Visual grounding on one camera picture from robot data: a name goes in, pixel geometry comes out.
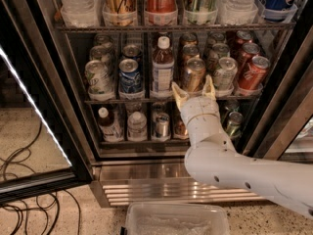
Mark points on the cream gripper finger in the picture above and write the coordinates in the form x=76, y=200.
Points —
x=180, y=96
x=208, y=89

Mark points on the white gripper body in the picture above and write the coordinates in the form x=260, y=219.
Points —
x=200, y=108

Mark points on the orange soda can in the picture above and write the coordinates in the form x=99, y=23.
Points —
x=188, y=38
x=194, y=71
x=190, y=51

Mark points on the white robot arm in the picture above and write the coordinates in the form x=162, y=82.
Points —
x=212, y=159

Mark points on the bottom shelf orange can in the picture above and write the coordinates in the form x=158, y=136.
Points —
x=180, y=130

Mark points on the bottom shelf silver can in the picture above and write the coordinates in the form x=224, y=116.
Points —
x=162, y=125

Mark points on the bottom shelf green can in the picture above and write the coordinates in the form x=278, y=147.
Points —
x=234, y=122

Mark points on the brown tea bottle middle shelf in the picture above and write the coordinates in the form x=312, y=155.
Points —
x=163, y=65

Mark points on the front red soda can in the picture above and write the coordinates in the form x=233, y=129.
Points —
x=254, y=72

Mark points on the red soda can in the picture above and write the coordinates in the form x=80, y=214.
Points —
x=241, y=37
x=254, y=72
x=245, y=53

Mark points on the front blue soda can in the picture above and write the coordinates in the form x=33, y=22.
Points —
x=129, y=76

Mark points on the blue soda can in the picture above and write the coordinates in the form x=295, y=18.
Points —
x=129, y=76
x=132, y=51

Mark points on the bottom shelf water bottle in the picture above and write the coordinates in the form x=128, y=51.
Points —
x=137, y=127

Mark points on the shelf water bottle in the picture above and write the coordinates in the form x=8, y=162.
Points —
x=236, y=12
x=137, y=127
x=81, y=13

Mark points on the bottom shelf tea bottle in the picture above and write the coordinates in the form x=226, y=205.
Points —
x=109, y=125

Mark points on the front white green can left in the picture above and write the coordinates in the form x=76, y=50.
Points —
x=98, y=78

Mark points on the top shelf water bottle right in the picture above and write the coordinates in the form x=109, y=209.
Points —
x=236, y=12

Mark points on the top shelf gold can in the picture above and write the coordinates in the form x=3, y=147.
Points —
x=119, y=12

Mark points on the fridge bottom vent grille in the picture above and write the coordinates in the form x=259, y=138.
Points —
x=173, y=191

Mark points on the top shelf water bottle left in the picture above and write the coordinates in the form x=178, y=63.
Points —
x=81, y=13

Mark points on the open glass fridge door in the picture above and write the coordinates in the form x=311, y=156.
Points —
x=43, y=143

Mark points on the clear plastic bin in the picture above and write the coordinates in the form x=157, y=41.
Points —
x=176, y=219

